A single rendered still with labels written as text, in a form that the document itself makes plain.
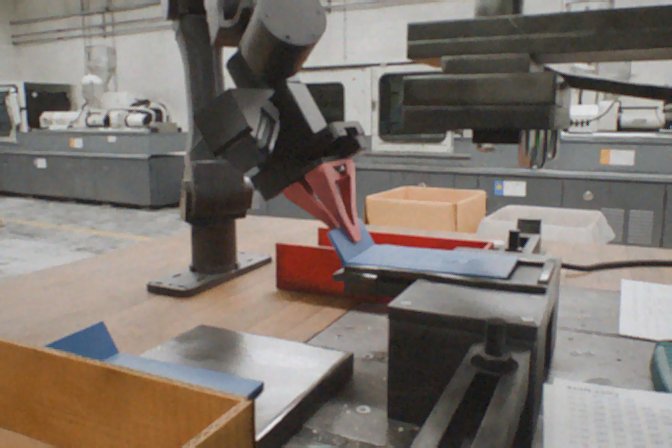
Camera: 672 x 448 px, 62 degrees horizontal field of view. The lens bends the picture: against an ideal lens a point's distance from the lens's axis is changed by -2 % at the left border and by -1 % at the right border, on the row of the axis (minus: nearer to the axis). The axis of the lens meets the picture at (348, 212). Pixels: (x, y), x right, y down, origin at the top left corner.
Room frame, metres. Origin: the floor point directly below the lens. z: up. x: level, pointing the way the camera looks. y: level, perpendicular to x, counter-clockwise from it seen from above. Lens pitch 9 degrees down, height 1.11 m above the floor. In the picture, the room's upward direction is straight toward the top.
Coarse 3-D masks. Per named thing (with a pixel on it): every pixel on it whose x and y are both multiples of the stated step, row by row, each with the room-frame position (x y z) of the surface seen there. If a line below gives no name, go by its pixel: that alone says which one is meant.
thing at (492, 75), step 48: (480, 0) 0.43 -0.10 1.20; (432, 48) 0.42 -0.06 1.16; (480, 48) 0.41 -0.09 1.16; (528, 48) 0.39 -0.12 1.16; (576, 48) 0.38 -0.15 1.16; (624, 48) 0.37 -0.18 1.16; (432, 96) 0.39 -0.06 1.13; (480, 96) 0.37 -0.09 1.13; (528, 96) 0.36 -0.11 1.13; (480, 144) 0.43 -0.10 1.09; (528, 144) 0.38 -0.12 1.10
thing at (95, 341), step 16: (80, 336) 0.41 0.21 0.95; (96, 336) 0.42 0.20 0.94; (80, 352) 0.40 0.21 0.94; (96, 352) 0.41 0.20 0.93; (112, 352) 0.42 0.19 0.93; (144, 368) 0.40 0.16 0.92; (160, 368) 0.40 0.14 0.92; (176, 368) 0.40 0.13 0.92; (192, 368) 0.40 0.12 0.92; (208, 384) 0.38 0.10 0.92; (224, 384) 0.38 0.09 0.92; (240, 384) 0.38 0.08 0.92; (256, 384) 0.38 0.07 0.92
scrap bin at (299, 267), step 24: (384, 240) 0.75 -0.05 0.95; (408, 240) 0.74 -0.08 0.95; (432, 240) 0.72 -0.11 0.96; (456, 240) 0.71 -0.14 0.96; (480, 240) 0.70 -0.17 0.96; (288, 264) 0.68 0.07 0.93; (312, 264) 0.67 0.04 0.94; (336, 264) 0.65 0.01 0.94; (288, 288) 0.68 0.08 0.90; (312, 288) 0.67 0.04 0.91; (336, 288) 0.65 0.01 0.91
